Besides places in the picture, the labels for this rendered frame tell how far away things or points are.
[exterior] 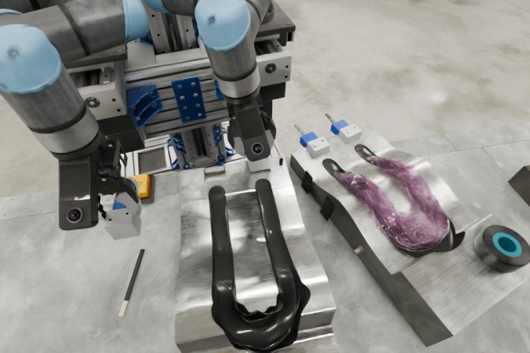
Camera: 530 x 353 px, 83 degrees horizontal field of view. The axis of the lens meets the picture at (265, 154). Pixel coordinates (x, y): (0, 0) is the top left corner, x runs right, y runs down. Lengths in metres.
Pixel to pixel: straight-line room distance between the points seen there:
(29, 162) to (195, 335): 2.01
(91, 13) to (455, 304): 0.74
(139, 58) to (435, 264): 0.97
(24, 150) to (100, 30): 2.03
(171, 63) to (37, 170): 1.50
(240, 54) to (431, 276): 0.51
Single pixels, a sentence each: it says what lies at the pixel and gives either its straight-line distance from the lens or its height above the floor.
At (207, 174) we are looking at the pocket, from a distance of 0.77.
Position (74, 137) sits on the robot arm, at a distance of 0.48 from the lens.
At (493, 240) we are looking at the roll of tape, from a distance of 0.71.
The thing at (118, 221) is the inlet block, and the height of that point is 0.96.
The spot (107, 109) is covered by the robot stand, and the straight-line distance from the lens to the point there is 0.93.
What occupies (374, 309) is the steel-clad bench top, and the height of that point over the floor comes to 0.80.
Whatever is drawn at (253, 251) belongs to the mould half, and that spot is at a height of 0.90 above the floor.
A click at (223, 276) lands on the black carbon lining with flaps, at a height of 0.91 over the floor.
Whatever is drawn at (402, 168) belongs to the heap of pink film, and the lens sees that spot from 0.77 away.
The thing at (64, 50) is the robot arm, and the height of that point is 1.24.
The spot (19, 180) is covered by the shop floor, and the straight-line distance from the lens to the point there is 2.35.
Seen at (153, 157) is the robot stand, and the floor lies 0.21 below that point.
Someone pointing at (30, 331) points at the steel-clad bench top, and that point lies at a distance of 0.82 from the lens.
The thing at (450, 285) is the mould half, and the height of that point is 0.91.
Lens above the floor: 1.47
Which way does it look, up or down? 49 degrees down
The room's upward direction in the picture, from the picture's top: straight up
